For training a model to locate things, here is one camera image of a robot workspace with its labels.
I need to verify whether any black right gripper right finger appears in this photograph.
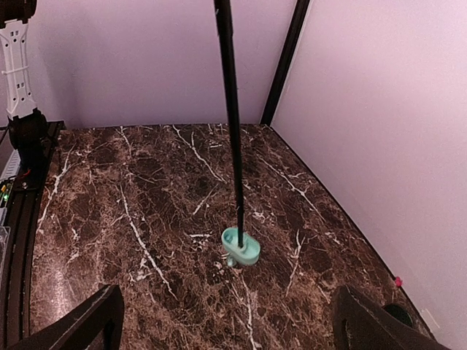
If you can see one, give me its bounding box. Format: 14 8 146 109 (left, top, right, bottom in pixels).
331 285 446 349

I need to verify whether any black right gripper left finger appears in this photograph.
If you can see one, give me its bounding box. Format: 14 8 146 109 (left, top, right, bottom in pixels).
10 284 125 349

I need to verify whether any mint green folding umbrella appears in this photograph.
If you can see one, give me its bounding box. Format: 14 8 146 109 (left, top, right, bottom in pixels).
214 0 260 266

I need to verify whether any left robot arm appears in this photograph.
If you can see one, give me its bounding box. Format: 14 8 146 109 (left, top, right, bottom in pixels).
1 1 49 187

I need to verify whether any black cylindrical cup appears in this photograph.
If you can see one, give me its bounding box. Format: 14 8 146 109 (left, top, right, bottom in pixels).
382 303 414 327

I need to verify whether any black curved front rail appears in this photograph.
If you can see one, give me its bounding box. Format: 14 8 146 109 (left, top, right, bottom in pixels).
1 121 65 349

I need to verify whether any grey slotted cable duct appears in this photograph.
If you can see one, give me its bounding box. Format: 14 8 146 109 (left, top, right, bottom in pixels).
1 150 20 268

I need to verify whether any left black frame post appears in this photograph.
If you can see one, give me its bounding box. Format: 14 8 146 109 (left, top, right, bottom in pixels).
260 0 311 125

